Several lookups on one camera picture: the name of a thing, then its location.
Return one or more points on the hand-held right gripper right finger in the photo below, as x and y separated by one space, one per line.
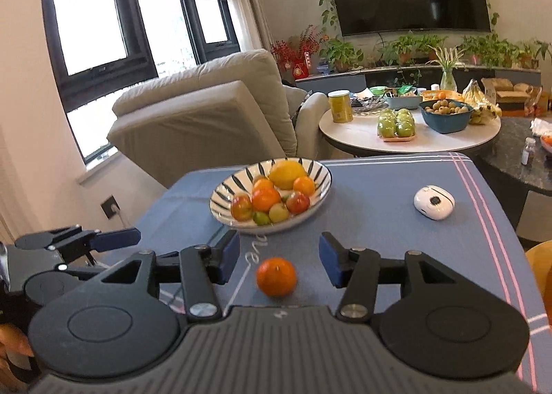
330 258

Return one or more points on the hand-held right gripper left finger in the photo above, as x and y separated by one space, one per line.
228 258

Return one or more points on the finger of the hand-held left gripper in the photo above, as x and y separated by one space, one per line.
116 238

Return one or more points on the mandarin orange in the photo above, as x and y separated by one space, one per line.
276 276
262 182
304 185

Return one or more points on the small green oblong fruit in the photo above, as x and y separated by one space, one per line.
261 218

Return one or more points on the white blue striped bowl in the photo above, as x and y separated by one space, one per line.
228 194

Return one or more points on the small yellow round fruit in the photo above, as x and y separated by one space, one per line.
279 212

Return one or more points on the large orange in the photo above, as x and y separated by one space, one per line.
266 199

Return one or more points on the yellow lemon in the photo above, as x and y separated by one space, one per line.
287 174

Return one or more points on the plate of small fruits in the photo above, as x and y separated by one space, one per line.
547 142

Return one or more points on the person's left hand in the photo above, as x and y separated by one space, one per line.
13 342

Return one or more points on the blue striped tablecloth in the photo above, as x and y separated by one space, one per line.
379 204

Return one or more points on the white round device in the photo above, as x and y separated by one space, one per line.
433 203

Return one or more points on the beige recliner sofa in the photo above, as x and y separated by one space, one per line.
194 117

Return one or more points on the pack of green apples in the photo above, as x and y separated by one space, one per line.
396 124

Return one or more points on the yellow can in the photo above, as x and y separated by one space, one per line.
340 107

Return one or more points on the white round table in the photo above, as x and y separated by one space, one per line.
431 142

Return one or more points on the dish of wrapped snacks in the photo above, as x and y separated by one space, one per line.
366 103

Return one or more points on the small blue container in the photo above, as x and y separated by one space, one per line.
403 100

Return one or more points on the grey television cabinet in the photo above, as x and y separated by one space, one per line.
345 81

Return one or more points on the blue fruit bowl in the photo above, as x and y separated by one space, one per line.
446 122

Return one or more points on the pile of longans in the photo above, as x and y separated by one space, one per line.
446 108

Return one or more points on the orange basket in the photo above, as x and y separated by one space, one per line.
440 95

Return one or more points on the dark marble table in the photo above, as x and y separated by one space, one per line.
504 152

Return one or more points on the green potted plant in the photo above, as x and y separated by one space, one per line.
526 55
340 53
483 48
431 46
399 51

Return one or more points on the red flower plant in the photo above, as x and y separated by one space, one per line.
297 53

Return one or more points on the black framed window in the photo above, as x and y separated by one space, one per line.
207 1
99 22

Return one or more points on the bunch of bananas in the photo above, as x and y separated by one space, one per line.
478 100

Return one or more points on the glass vase with plant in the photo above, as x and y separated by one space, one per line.
448 74

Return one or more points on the small glass jar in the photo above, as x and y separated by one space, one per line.
528 152

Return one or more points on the cardboard box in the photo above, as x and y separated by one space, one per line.
506 89

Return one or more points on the black wall socket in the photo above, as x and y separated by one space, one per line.
111 206

